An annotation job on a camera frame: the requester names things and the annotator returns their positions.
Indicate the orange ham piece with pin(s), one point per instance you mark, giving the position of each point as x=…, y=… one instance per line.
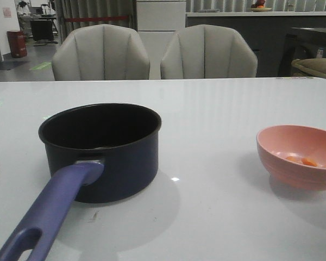
x=309, y=162
x=292, y=158

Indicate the pink bowl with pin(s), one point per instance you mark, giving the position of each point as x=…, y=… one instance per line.
x=275, y=143

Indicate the dark blue saucepan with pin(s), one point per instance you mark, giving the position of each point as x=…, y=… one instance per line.
x=96, y=153

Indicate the right beige chair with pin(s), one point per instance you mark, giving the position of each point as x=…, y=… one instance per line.
x=206, y=51

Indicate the beige chair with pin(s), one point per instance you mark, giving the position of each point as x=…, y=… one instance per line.
x=101, y=52
x=206, y=51

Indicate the left beige chair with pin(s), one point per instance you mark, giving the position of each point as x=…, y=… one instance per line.
x=101, y=52

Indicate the white drawer cabinet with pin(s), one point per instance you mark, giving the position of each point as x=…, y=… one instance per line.
x=156, y=22

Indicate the red barrier belt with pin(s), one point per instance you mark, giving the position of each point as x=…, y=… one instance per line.
x=97, y=19

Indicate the fruit plate on counter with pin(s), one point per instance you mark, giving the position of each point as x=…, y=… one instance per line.
x=259, y=6

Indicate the black desk background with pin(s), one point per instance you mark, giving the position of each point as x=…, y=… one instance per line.
x=39, y=27

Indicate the dark side table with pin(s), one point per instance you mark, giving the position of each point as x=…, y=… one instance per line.
x=302, y=43

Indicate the red trash bin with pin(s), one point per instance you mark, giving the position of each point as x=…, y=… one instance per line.
x=17, y=43

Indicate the olive cushion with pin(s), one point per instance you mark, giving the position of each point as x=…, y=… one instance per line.
x=314, y=67

